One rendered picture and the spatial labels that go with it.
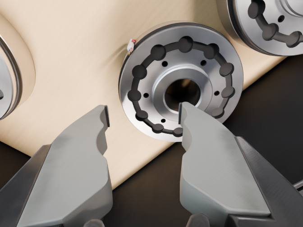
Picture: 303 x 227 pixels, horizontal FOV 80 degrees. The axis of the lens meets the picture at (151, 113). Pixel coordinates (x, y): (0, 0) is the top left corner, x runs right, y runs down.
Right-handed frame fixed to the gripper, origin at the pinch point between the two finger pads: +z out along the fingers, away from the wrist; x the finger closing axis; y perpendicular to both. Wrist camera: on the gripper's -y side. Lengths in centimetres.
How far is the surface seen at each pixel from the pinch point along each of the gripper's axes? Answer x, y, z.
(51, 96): -8.9, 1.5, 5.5
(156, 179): 1.1, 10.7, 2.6
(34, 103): -10.9, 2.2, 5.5
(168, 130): 2.2, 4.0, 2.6
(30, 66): -9.5, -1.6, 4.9
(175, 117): 2.6, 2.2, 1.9
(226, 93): 7.0, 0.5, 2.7
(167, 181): 2.1, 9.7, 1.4
